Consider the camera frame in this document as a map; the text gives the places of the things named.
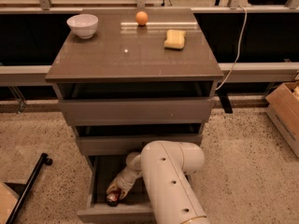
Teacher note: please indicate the white bowl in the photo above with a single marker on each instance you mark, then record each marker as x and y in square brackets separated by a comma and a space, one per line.
[83, 25]

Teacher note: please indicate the grey middle drawer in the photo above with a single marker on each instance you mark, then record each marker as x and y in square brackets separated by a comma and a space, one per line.
[120, 145]

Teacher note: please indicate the orange fruit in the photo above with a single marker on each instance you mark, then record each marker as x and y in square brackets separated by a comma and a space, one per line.
[141, 18]

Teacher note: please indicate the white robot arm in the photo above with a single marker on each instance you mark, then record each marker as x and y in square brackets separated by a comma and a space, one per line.
[164, 167]

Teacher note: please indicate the grey open bottom drawer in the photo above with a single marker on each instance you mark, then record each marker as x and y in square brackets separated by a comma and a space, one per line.
[134, 209]

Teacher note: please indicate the cardboard box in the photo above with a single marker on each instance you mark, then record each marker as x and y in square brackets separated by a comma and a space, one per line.
[283, 110]

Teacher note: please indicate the yellow sponge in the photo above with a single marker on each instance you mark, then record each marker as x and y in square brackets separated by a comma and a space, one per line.
[175, 39]

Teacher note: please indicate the grey drawer cabinet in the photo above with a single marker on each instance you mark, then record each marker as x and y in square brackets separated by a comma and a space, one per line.
[123, 60]

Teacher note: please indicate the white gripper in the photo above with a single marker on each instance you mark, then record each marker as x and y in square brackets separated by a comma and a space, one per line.
[123, 180]

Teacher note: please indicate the wooden board corner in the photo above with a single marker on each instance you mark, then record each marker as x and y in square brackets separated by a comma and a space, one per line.
[8, 199]

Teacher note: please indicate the black metal bar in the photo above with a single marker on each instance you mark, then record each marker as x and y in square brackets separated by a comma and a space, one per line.
[44, 159]

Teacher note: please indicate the grey top drawer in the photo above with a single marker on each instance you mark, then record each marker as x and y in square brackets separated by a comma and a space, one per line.
[135, 112]

